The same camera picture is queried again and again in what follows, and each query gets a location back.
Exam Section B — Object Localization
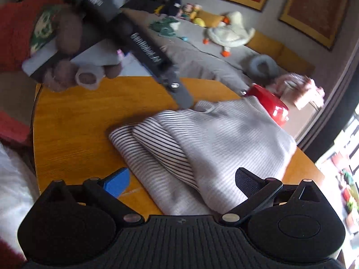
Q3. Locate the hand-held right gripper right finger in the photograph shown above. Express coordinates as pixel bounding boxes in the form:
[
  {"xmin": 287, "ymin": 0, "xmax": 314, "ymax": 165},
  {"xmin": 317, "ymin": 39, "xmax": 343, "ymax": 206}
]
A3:
[{"xmin": 220, "ymin": 167, "xmax": 323, "ymax": 226}]

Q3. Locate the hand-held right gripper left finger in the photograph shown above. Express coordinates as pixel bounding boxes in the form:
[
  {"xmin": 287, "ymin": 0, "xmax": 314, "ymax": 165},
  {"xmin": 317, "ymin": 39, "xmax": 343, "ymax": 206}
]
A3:
[{"xmin": 42, "ymin": 167, "xmax": 143, "ymax": 225}]

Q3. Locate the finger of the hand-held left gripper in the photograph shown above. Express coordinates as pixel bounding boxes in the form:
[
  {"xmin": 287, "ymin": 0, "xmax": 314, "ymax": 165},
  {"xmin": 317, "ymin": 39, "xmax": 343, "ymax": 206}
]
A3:
[{"xmin": 157, "ymin": 67, "xmax": 194, "ymax": 110}]

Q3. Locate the striped ribbed knit garment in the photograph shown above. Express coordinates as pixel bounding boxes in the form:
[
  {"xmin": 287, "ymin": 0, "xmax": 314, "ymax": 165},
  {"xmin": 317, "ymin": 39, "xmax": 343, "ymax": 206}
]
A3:
[{"xmin": 109, "ymin": 95, "xmax": 298, "ymax": 216}]

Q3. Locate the person's left forearm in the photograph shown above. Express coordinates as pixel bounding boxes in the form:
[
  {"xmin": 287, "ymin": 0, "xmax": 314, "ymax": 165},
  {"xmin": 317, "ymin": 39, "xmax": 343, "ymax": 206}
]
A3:
[{"xmin": 0, "ymin": 0, "xmax": 63, "ymax": 72}]

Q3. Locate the pile of pink clothes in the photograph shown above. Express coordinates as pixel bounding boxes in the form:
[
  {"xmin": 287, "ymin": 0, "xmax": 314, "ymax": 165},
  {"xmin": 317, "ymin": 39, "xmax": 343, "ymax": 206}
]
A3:
[{"xmin": 273, "ymin": 73, "xmax": 326, "ymax": 110}]

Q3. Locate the person's left hand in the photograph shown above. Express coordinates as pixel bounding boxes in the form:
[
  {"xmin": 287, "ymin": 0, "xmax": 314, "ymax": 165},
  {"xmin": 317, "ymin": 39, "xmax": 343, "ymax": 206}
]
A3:
[{"xmin": 42, "ymin": 5, "xmax": 124, "ymax": 92}]

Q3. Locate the grey covered sofa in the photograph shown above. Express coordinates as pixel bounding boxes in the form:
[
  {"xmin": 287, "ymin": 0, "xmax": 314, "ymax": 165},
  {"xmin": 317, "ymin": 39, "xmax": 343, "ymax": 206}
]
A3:
[{"xmin": 119, "ymin": 6, "xmax": 326, "ymax": 143}]

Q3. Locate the green cloth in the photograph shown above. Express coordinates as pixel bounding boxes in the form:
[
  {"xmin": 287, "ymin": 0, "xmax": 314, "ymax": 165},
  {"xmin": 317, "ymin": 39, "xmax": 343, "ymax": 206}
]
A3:
[{"xmin": 149, "ymin": 17, "xmax": 180, "ymax": 38}]

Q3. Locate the small colourful plush doll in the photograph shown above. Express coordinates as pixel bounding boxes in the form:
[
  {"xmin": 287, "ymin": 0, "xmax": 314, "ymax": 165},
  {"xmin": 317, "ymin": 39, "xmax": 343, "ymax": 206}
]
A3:
[{"xmin": 181, "ymin": 3, "xmax": 201, "ymax": 20}]

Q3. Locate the white goose plush toy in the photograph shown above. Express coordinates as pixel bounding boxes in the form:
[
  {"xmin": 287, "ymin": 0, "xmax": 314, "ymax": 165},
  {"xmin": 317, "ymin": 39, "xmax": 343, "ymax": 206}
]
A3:
[{"xmin": 203, "ymin": 11, "xmax": 256, "ymax": 58}]

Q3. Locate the red round container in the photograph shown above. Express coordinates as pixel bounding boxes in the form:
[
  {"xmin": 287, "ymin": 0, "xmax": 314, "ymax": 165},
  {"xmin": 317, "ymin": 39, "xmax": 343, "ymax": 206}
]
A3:
[{"xmin": 241, "ymin": 83, "xmax": 290, "ymax": 128}]

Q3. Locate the person's body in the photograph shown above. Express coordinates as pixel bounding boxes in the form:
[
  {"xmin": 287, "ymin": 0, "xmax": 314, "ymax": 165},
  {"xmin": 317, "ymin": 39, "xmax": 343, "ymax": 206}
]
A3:
[{"xmin": 0, "ymin": 111, "xmax": 41, "ymax": 269}]

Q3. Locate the grey ring cushion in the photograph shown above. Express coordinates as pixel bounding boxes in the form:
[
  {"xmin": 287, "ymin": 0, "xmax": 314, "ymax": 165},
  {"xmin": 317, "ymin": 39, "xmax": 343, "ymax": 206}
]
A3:
[{"xmin": 246, "ymin": 54, "xmax": 279, "ymax": 79}]

